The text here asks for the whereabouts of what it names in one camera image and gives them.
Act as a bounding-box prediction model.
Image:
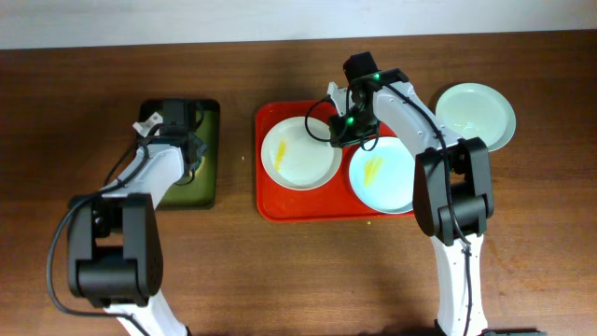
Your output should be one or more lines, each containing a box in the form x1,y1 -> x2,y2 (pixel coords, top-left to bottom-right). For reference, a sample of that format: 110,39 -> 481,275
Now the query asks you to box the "white plate with yellow stain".
260,117 -> 342,191

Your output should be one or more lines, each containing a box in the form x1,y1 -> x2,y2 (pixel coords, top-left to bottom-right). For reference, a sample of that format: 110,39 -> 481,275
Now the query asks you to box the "light green plate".
436,83 -> 517,151

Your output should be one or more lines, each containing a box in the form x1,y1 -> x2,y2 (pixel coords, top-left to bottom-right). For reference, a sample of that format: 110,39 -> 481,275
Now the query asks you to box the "yellow green sponge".
194,156 -> 206,172

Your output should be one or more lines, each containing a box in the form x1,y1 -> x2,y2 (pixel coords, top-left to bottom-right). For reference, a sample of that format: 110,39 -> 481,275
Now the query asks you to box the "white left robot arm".
62,98 -> 207,335

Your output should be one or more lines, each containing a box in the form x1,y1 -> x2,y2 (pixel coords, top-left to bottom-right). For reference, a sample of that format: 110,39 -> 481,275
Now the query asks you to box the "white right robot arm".
326,51 -> 494,335

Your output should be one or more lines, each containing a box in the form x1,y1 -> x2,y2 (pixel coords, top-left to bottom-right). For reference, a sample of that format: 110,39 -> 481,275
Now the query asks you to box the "black tray with green liquid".
158,99 -> 220,210

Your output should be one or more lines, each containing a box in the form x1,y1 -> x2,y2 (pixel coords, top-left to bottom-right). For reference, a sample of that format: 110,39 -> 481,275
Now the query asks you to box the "red plastic tray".
256,101 -> 412,222

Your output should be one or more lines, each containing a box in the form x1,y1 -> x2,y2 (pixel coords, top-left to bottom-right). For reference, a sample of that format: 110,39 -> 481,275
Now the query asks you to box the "light blue plate yellow stain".
348,136 -> 415,215

